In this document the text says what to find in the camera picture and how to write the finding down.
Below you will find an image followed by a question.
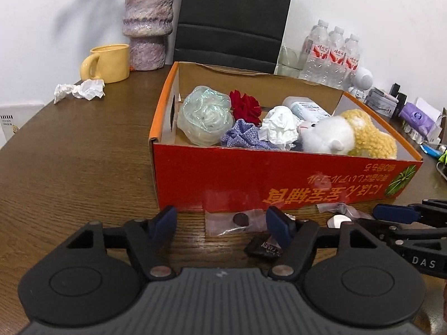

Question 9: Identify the small black box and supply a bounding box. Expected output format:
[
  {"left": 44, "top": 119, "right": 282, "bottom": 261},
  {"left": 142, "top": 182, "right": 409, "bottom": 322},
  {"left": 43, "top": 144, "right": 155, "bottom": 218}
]
[{"left": 389, "top": 83, "right": 408, "bottom": 109}]

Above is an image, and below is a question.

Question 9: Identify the black sachet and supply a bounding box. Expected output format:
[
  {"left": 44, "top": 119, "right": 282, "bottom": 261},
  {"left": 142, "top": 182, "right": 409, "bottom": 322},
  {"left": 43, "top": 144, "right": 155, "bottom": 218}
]
[{"left": 243, "top": 235, "right": 284, "bottom": 259}]

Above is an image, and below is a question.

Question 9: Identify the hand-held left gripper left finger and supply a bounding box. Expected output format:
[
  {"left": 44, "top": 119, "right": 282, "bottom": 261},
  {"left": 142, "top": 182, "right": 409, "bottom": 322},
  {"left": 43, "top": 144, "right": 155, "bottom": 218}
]
[{"left": 65, "top": 205, "right": 178, "bottom": 280}]

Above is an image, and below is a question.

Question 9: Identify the clear glass cup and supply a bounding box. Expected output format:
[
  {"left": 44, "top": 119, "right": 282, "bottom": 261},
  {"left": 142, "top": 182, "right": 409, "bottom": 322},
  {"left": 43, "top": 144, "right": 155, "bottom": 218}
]
[{"left": 275, "top": 43, "right": 311, "bottom": 78}]

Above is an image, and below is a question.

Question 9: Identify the red fabric rose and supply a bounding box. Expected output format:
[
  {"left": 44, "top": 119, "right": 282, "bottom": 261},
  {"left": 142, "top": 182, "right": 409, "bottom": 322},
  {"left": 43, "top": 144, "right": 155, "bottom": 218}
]
[{"left": 229, "top": 90, "right": 263, "bottom": 127}]

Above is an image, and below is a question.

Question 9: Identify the clear bag with dark disc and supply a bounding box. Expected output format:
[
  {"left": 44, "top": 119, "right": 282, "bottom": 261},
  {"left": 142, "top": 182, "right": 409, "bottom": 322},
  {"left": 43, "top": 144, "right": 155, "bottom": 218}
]
[{"left": 205, "top": 209, "right": 277, "bottom": 236}]

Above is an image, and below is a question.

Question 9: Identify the purple tissue pack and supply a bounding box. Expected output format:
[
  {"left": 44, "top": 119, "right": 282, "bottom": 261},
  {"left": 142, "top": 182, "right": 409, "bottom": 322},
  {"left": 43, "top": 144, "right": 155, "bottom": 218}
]
[{"left": 399, "top": 101, "right": 438, "bottom": 138}]

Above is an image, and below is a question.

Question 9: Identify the purple ceramic vase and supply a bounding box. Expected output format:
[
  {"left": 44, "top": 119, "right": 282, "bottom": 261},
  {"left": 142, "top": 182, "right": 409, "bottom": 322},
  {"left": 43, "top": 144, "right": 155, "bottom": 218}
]
[{"left": 122, "top": 0, "right": 176, "bottom": 72}]

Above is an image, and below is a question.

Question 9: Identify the grey pouch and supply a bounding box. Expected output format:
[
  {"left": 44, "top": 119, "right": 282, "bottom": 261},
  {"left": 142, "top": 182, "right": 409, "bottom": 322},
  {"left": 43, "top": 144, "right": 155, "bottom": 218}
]
[{"left": 366, "top": 87, "right": 399, "bottom": 116}]

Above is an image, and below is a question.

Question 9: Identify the red cardboard box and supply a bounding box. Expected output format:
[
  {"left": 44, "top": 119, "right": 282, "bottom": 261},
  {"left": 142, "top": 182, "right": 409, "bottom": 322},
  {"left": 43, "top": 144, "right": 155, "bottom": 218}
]
[{"left": 149, "top": 61, "right": 424, "bottom": 213}]

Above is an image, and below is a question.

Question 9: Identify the crumpled white paper tissue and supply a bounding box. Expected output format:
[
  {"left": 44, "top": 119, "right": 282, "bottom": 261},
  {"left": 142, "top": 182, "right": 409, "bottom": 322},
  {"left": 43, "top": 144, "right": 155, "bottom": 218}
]
[{"left": 54, "top": 79, "right": 106, "bottom": 104}]

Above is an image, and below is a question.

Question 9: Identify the white robot toy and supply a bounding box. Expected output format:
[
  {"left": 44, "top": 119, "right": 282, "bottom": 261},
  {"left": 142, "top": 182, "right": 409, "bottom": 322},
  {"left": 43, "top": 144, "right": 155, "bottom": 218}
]
[{"left": 347, "top": 67, "right": 375, "bottom": 100}]

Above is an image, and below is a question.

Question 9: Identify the purple drawstring pouch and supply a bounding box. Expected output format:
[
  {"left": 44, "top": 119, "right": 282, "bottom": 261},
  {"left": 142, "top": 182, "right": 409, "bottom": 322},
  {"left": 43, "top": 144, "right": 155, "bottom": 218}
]
[{"left": 221, "top": 119, "right": 303, "bottom": 152}]

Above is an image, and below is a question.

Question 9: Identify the yellow mug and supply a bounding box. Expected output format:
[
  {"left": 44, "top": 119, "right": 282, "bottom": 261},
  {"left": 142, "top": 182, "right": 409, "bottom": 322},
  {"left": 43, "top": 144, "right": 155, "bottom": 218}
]
[{"left": 80, "top": 44, "right": 131, "bottom": 84}]

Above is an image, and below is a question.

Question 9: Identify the white tissue ball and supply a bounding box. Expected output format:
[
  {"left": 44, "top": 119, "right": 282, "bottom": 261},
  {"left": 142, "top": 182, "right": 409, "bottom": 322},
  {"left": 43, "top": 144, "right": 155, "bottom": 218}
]
[{"left": 259, "top": 106, "right": 304, "bottom": 150}]

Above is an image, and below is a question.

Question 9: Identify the white box by wall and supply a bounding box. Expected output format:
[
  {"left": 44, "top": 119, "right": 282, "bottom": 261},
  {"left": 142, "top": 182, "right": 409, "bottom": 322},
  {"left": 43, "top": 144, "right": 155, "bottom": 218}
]
[{"left": 0, "top": 102, "right": 44, "bottom": 151}]

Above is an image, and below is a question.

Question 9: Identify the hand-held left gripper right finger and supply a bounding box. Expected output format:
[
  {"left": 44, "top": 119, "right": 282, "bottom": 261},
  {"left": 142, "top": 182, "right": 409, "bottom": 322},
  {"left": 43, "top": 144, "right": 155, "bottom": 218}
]
[{"left": 265, "top": 206, "right": 382, "bottom": 282}]

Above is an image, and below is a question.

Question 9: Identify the iridescent mesh flower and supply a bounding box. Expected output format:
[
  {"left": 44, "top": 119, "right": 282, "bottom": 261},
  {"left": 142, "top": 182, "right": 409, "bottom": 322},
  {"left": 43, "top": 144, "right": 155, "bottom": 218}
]
[{"left": 177, "top": 86, "right": 235, "bottom": 147}]

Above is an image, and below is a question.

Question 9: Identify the clear cotton swab box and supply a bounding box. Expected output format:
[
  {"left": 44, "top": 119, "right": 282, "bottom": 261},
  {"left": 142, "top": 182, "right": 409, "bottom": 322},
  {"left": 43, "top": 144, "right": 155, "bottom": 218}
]
[{"left": 281, "top": 96, "right": 332, "bottom": 123}]

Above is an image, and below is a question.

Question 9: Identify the white and yellow plush toy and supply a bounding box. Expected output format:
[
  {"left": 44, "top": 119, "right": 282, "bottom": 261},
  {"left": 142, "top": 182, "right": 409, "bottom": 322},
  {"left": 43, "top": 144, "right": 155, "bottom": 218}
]
[{"left": 298, "top": 109, "right": 399, "bottom": 160}]

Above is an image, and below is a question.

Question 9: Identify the small white piece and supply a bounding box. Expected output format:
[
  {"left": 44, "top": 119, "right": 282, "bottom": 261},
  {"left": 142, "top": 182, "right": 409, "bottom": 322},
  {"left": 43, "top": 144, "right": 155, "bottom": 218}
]
[{"left": 327, "top": 215, "right": 354, "bottom": 229}]

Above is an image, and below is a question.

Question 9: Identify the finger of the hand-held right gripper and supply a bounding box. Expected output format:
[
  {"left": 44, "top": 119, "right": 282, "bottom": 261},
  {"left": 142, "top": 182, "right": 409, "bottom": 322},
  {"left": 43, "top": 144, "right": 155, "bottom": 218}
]
[
  {"left": 355, "top": 218, "right": 447, "bottom": 247},
  {"left": 372, "top": 198, "right": 447, "bottom": 224}
]

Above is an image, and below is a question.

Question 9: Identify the clear plastic packet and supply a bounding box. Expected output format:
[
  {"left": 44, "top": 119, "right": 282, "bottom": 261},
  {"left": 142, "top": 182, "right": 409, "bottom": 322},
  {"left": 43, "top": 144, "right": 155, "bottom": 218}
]
[{"left": 316, "top": 202, "right": 371, "bottom": 221}]

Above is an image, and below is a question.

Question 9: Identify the black paper bag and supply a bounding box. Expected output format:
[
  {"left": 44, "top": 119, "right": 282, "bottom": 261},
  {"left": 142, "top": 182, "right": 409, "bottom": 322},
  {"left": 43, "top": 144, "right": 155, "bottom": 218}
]
[{"left": 173, "top": 0, "right": 297, "bottom": 75}]

